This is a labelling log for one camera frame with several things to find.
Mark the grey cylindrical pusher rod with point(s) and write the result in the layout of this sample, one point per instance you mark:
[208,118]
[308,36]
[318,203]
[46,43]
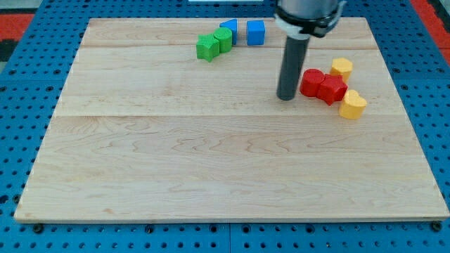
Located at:
[291,66]

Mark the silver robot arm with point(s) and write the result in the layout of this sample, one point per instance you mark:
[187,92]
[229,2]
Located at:
[301,20]

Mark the blue cube block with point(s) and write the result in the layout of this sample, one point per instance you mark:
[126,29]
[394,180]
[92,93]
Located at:
[255,32]

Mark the red cylinder block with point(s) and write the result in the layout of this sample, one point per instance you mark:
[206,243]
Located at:
[311,81]

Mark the yellow hexagon block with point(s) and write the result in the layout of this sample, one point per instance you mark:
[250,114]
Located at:
[341,66]

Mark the red star block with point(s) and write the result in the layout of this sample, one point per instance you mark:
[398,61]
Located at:
[332,89]

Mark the blue triangle block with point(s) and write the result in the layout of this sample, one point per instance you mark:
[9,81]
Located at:
[231,24]

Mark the green cylinder block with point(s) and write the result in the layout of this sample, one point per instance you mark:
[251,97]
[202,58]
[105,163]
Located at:
[225,37]

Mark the yellow heart block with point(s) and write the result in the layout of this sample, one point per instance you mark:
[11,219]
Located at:
[352,105]

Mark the green star block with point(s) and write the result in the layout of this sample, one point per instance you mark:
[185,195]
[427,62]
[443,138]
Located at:
[207,47]

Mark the wooden board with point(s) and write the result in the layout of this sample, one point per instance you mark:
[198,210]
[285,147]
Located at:
[144,132]

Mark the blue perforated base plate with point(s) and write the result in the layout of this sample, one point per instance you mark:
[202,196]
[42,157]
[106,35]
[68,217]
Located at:
[33,76]

